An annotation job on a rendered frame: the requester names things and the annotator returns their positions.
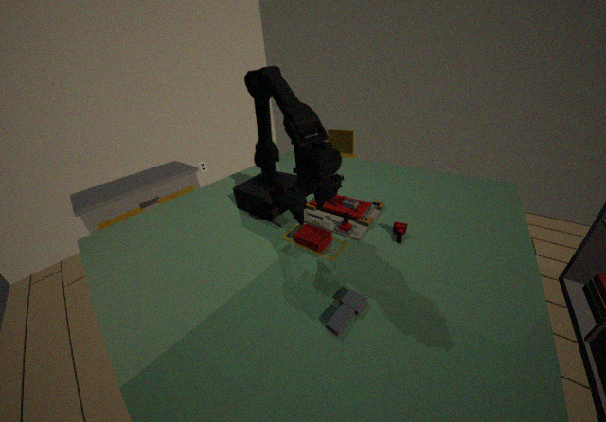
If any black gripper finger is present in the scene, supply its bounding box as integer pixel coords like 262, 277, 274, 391
313, 191, 325, 210
290, 205, 307, 225

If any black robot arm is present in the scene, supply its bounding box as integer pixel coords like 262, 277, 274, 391
244, 66, 342, 201

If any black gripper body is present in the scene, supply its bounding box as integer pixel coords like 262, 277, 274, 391
278, 166, 319, 212

